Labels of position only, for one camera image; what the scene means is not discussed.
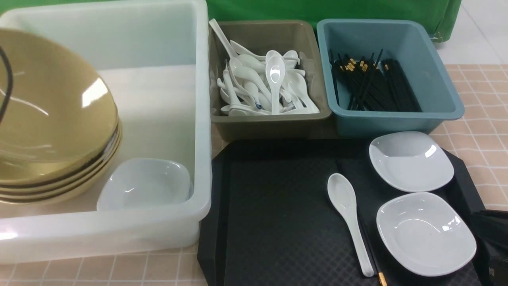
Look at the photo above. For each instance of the long white spoon leaning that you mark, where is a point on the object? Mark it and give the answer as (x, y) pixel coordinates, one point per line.
(223, 39)

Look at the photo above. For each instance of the black plastic serving tray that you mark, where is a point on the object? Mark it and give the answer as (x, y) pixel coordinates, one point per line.
(271, 222)

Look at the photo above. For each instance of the large white plastic tub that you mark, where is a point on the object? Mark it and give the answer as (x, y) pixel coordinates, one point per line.
(153, 56)

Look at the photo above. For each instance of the bottom stacked yellow bowl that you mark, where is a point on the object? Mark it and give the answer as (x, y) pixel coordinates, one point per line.
(74, 189)

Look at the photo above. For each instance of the bundle of black chopsticks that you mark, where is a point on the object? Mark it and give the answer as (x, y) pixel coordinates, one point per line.
(374, 85)

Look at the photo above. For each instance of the white ceramic soup spoon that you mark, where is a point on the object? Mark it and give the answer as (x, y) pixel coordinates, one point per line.
(343, 198)

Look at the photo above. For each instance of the upright white spoon in bin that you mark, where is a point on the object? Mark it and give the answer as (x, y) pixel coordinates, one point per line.
(275, 72)

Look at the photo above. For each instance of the white square dish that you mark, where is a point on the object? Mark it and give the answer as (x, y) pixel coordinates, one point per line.
(145, 182)
(425, 234)
(410, 161)

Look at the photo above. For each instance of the white square dish in tub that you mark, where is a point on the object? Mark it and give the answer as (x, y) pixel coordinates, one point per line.
(145, 182)

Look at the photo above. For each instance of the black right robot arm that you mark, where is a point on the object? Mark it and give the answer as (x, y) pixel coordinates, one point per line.
(491, 228)

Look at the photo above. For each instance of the olive plastic spoon bin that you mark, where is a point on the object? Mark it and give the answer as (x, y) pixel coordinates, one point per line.
(259, 37)

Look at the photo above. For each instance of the pile of white spoons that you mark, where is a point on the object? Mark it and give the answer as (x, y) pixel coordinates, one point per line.
(247, 92)

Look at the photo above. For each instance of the green cloth backdrop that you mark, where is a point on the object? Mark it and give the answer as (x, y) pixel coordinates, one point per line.
(438, 17)

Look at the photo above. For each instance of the yellow noodle bowl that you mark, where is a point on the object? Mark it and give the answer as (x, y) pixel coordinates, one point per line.
(60, 113)

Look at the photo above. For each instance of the blue plastic chopstick bin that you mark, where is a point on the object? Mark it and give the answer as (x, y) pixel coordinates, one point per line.
(405, 41)

